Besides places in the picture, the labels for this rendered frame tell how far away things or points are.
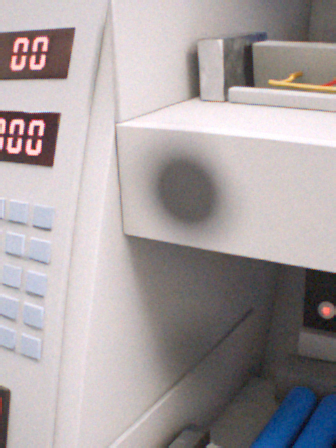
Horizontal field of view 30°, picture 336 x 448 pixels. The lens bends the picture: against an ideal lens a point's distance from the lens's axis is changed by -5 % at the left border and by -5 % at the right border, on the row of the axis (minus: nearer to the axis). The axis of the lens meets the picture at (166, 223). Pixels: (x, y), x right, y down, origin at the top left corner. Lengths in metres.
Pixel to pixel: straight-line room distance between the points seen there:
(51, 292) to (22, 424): 0.06
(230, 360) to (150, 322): 0.09
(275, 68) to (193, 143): 0.08
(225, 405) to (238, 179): 0.19
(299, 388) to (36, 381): 0.16
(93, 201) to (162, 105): 0.05
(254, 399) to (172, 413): 0.08
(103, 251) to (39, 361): 0.05
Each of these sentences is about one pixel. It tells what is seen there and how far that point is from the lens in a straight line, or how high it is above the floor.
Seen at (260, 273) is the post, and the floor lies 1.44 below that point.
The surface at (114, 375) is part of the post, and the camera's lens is 0.28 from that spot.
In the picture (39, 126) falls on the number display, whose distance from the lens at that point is 0.26.
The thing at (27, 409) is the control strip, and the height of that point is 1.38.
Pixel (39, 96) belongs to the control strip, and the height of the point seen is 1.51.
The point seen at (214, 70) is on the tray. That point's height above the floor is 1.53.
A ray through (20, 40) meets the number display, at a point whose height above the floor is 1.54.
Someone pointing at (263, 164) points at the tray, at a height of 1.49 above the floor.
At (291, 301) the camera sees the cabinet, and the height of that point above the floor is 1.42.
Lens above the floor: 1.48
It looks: 3 degrees down
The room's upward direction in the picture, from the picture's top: 8 degrees clockwise
